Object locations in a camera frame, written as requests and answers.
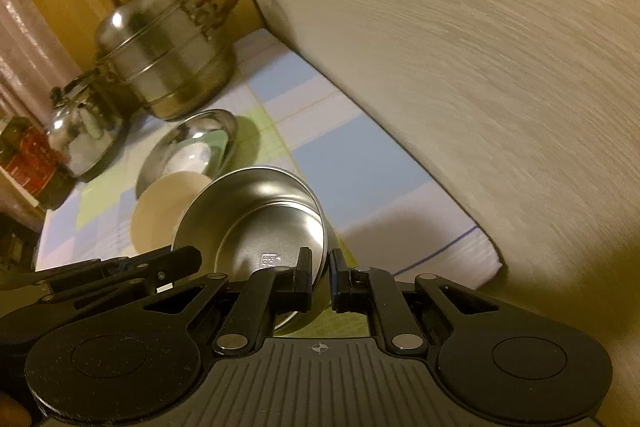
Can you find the cooking oil bottle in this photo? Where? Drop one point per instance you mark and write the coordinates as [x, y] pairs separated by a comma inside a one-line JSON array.
[[30, 157]]

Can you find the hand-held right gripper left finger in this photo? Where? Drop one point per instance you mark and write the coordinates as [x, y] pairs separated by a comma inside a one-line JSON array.
[[303, 268]]

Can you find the steel kettle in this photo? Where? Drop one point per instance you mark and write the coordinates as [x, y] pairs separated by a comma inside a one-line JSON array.
[[80, 132]]

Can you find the checked tablecloth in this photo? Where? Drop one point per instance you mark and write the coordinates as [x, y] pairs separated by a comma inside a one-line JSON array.
[[340, 142]]

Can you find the dark shelf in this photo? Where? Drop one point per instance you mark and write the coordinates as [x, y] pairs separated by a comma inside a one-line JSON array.
[[15, 232]]

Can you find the deep steel bowl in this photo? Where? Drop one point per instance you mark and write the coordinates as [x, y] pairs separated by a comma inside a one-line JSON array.
[[280, 217]]

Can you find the stacked steel steamer pot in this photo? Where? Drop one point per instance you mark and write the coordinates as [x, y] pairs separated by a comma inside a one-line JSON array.
[[170, 67]]

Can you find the beige round plate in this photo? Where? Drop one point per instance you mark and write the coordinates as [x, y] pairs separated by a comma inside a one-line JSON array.
[[160, 212]]

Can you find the pink curtain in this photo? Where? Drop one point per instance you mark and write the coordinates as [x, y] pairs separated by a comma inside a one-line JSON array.
[[20, 32]]

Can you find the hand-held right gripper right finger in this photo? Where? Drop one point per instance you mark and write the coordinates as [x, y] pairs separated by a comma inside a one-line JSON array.
[[333, 268]]

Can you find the shallow steel plate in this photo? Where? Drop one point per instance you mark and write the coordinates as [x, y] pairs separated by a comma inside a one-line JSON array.
[[190, 132]]

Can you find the person's left hand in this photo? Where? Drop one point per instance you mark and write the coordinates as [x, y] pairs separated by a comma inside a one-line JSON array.
[[11, 413]]

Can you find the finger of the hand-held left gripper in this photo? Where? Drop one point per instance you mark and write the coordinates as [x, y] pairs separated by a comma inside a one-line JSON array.
[[175, 262], [110, 294]]

